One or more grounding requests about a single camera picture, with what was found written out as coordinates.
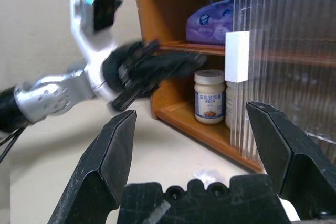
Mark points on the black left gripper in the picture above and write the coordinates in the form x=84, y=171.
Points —
x=131, y=72

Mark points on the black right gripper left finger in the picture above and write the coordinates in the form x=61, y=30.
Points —
x=105, y=161

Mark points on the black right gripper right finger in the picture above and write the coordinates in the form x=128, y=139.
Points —
x=296, y=161

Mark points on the orange wooden cabinet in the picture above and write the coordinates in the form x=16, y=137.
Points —
x=168, y=11

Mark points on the clear ribbed cabinet door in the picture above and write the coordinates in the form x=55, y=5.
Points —
x=288, y=51

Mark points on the white salad dressing jar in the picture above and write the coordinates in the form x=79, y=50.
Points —
x=210, y=98

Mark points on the purple tissue pack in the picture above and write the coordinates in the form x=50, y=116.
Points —
x=210, y=22

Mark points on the white jar behind door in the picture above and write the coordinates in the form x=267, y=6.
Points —
x=235, y=103

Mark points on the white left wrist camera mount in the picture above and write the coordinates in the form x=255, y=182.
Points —
x=89, y=43

